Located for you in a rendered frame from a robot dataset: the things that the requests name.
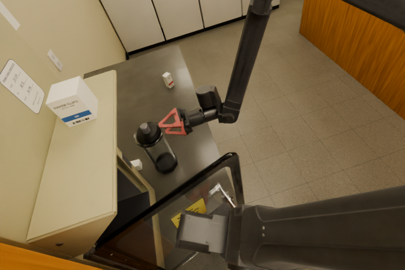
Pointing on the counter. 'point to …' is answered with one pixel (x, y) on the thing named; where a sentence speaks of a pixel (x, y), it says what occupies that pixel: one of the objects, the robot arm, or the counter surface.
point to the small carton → (73, 102)
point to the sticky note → (191, 211)
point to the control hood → (79, 178)
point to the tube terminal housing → (31, 148)
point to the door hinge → (99, 259)
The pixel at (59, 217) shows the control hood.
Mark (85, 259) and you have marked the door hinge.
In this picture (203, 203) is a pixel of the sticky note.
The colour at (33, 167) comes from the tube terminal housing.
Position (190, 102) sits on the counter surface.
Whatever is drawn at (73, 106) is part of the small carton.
